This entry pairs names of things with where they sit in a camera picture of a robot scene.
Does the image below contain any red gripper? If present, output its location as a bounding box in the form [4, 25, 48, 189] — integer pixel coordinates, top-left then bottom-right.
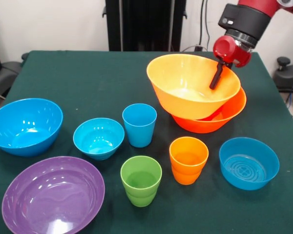
[209, 35, 251, 90]

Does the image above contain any large orange bowl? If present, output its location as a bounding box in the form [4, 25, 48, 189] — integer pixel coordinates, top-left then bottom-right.
[172, 87, 247, 134]
[146, 54, 242, 120]

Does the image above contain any blue ribbed-bottom bowl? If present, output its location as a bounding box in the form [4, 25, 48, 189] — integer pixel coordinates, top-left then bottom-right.
[218, 137, 280, 191]

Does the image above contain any blue cup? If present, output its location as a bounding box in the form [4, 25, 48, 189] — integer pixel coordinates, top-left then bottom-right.
[122, 103, 158, 148]

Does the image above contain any orange cup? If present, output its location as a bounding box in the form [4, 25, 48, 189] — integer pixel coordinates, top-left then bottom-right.
[168, 136, 209, 185]

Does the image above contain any dark green tablecloth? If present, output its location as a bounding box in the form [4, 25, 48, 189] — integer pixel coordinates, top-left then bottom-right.
[0, 50, 293, 234]

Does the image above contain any small cyan bowl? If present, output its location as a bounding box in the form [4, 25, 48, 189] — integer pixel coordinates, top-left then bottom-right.
[73, 117, 126, 161]

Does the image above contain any green cup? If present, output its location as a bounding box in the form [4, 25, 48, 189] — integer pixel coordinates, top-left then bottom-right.
[120, 156, 163, 208]

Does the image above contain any large blue bowl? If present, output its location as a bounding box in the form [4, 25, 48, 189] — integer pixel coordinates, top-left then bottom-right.
[0, 97, 64, 157]

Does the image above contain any large purple bowl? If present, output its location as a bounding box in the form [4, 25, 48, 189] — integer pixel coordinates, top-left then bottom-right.
[1, 156, 106, 234]

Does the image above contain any black wall cable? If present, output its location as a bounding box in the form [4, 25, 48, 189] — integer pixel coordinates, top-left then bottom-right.
[205, 0, 210, 51]
[199, 0, 206, 47]

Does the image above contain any black pedestal foot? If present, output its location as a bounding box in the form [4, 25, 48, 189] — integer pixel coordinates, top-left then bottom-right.
[0, 52, 30, 98]
[272, 56, 293, 92]

